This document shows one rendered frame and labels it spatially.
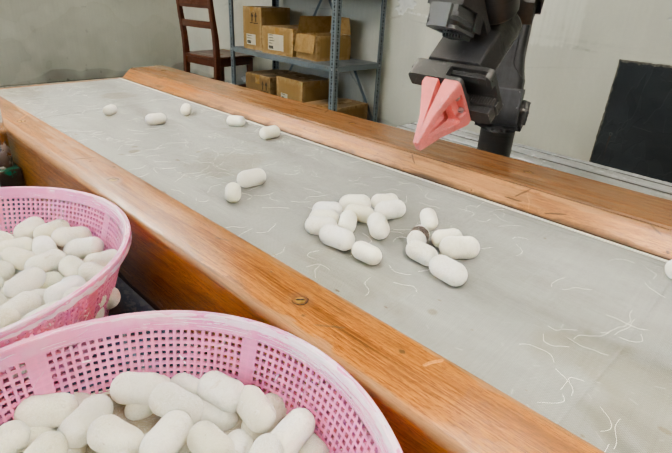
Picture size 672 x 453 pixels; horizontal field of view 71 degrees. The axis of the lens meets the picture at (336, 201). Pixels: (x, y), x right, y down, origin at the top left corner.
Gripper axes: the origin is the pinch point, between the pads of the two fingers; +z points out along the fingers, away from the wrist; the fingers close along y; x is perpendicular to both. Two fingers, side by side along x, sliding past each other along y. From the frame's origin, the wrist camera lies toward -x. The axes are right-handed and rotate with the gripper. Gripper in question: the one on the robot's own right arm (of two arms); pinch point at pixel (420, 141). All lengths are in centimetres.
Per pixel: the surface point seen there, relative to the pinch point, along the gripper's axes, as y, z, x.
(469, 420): 21.5, 23.4, -13.5
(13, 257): -16.0, 33.3, -18.8
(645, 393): 27.8, 15.6, -3.6
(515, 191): 8.7, -2.8, 9.9
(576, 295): 20.9, 9.4, 1.7
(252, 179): -15.1, 13.4, -3.3
